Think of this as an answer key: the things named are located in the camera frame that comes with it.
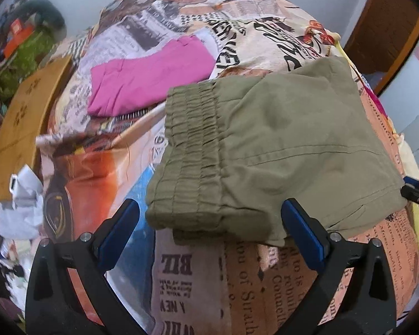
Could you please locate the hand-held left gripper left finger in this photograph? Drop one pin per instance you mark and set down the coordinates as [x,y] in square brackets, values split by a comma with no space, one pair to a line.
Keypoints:
[117,232]

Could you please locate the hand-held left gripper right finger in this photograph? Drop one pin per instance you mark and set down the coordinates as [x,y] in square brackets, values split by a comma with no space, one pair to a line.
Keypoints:
[305,233]

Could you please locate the olive green pants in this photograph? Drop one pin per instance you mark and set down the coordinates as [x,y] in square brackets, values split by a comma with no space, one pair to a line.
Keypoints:
[265,139]

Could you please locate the yellow cloth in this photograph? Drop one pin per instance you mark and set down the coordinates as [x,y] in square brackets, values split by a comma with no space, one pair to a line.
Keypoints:
[406,157]

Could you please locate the printed newspaper pattern blanket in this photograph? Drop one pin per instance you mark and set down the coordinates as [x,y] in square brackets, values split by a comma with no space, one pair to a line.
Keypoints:
[195,272]

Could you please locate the white crumpled cloth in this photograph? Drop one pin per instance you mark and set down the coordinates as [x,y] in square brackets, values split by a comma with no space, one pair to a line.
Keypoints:
[21,216]

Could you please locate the bamboo lap desk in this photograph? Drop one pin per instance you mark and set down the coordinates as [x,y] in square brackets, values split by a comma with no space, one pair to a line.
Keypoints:
[24,118]

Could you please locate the pink folded garment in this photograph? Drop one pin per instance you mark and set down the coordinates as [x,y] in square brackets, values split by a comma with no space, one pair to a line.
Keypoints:
[143,80]

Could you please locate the brown wooden door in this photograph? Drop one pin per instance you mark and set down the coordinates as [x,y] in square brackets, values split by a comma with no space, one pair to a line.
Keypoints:
[377,28]

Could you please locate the green storage bag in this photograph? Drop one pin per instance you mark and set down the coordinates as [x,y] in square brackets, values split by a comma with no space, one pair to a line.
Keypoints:
[24,59]

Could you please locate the orange box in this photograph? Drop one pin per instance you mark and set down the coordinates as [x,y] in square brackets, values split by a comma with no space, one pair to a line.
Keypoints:
[17,35]

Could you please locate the grey plush pillow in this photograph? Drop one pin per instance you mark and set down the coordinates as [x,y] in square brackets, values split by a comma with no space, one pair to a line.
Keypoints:
[45,10]

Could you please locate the pile of clothes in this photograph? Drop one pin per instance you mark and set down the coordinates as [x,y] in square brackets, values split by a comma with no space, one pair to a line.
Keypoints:
[5,14]

